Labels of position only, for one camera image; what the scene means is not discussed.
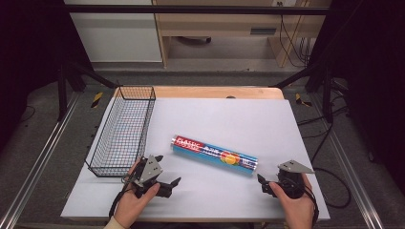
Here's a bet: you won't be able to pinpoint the person's left hand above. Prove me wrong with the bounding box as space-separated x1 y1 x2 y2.
113 157 161 229

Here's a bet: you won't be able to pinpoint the white cabinet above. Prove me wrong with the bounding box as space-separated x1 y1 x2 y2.
63 0 163 63

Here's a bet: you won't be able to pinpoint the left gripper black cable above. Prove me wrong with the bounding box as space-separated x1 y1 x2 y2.
108 173 135 219

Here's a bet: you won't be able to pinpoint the blue plastic wrap roll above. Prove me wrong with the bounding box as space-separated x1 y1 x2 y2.
170 135 259 177

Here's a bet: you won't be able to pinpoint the light wooden desk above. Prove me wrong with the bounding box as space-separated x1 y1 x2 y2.
152 0 332 69

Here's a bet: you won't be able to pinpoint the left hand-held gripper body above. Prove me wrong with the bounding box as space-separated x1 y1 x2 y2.
125 155 164 199

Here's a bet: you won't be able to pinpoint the black floor cable loop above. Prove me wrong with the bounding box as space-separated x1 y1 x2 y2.
313 166 352 210

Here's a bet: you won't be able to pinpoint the black wire basket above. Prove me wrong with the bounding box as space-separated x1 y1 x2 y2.
84 85 158 178

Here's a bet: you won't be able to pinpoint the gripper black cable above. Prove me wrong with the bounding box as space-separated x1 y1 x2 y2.
108 173 135 219
302 183 320 229

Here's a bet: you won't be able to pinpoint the black metal crossbar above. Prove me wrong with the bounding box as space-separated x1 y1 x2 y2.
63 4 330 16

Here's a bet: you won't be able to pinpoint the black metal stand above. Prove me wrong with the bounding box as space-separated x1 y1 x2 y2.
56 61 117 122
269 61 336 124

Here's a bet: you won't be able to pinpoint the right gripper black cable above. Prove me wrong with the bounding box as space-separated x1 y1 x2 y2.
302 183 320 229

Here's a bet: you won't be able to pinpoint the wooden table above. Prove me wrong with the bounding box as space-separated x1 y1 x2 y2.
113 85 286 100

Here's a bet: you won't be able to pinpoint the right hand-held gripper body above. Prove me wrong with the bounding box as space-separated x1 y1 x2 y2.
274 159 316 200

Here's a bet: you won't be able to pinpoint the white table mat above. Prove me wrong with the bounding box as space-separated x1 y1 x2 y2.
59 97 331 221

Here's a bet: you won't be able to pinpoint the person's right hand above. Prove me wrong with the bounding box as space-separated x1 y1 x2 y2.
268 173 316 229

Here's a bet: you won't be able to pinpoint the aluminium floor rail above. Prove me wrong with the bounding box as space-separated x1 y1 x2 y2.
309 93 387 229
0 91 81 229

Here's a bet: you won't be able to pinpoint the thin black floor cable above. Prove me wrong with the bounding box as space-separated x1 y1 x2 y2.
20 105 36 124

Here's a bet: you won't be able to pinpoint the black curtain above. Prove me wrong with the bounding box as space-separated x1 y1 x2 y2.
309 0 405 194
0 0 94 152

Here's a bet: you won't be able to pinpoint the hanging black cables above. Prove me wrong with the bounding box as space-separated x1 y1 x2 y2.
276 1 312 69

